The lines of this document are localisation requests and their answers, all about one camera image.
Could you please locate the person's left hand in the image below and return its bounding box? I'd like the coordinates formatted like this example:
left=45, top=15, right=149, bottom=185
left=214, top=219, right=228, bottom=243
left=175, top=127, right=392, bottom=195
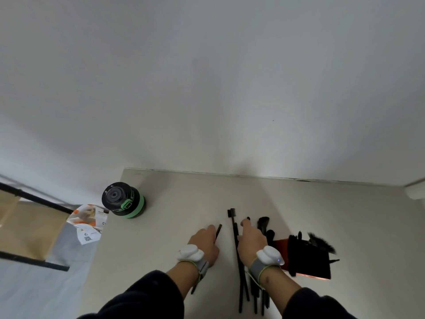
left=187, top=224, right=220, bottom=267

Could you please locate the person's right hand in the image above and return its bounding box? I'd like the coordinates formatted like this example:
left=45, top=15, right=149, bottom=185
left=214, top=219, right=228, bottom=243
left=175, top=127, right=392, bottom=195
left=237, top=218, right=268, bottom=268

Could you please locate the slim black cosmetic brush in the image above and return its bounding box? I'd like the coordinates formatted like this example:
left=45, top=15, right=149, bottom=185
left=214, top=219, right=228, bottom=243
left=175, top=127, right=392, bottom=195
left=191, top=224, right=222, bottom=295

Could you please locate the person's left forearm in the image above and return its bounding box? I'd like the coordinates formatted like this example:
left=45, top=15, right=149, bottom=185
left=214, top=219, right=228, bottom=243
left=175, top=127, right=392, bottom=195
left=78, top=261, right=201, bottom=319

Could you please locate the person's right forearm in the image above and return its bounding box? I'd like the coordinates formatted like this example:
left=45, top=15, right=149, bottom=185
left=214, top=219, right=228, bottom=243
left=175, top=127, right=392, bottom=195
left=259, top=266, right=357, bottom=319

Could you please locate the pile of black makeup brushes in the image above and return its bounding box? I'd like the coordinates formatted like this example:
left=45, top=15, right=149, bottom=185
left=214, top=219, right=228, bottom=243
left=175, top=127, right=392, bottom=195
left=227, top=208, right=275, bottom=317

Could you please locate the black and red brush pouch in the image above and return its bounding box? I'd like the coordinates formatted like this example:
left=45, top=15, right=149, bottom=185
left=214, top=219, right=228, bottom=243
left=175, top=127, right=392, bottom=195
left=272, top=232, right=340, bottom=280

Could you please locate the fluffy black powder brush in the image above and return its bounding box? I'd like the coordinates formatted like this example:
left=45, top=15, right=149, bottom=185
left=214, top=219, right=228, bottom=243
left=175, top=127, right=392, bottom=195
left=307, top=232, right=337, bottom=255

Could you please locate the black and green round lantern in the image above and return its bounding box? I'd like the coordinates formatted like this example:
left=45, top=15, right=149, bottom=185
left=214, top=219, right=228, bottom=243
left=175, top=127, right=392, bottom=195
left=101, top=182, right=146, bottom=219

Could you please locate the white and orange printed bag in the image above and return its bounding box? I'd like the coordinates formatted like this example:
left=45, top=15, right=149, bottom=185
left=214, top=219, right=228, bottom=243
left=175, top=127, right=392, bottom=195
left=66, top=204, right=110, bottom=246

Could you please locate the white wrist tracker grey strap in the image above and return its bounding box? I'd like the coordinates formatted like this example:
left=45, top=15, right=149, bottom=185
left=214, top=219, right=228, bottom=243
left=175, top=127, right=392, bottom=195
left=247, top=246, right=285, bottom=287
left=177, top=244, right=210, bottom=283

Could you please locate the black frame wooden shelf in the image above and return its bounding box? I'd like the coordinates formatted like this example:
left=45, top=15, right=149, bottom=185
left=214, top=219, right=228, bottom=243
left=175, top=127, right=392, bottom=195
left=0, top=182, right=74, bottom=272

